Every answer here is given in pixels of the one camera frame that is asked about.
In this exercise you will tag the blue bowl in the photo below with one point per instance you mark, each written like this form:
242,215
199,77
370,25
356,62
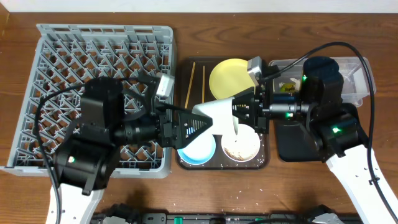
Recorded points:
199,151

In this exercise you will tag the grey plastic dish rack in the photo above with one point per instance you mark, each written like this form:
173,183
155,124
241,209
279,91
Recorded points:
69,54

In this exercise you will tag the clear plastic waste bin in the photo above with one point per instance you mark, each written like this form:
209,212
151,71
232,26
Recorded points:
355,87

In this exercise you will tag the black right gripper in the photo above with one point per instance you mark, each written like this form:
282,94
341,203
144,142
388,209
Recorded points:
258,109

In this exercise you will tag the wooden chopstick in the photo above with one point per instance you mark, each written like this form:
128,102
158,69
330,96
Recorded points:
190,85
203,85

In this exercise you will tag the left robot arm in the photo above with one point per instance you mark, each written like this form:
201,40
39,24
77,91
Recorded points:
113,116

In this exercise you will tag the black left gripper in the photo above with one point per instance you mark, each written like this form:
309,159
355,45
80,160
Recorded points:
168,130

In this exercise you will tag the white cup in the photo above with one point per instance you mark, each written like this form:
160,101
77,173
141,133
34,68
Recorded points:
221,113

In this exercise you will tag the green yellow snack wrapper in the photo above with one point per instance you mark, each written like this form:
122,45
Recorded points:
289,87

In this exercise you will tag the black waste bin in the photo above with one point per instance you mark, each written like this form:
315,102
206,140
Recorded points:
324,138

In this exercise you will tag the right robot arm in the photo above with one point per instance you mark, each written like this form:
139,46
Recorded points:
358,172

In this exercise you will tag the pink bowl with rice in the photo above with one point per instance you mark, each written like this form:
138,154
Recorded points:
243,146

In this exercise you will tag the yellow round plate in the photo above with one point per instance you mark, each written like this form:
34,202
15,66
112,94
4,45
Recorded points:
229,78

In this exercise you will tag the dark brown serving tray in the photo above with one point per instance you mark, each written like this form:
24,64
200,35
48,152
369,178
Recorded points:
219,161

